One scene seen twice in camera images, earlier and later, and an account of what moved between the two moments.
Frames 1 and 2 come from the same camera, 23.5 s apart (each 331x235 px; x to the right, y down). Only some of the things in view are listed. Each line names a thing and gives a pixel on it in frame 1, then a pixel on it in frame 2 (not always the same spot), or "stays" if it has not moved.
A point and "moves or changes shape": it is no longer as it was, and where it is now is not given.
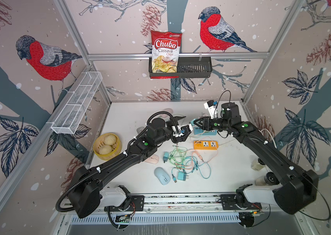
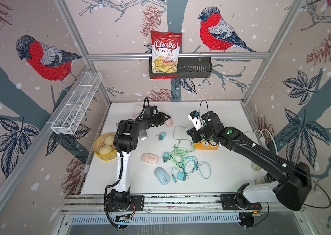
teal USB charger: x=165 y=156 stays
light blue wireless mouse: x=163 y=176 stays
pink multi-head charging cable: x=194 y=137 moves or changes shape
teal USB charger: x=181 y=176 stays
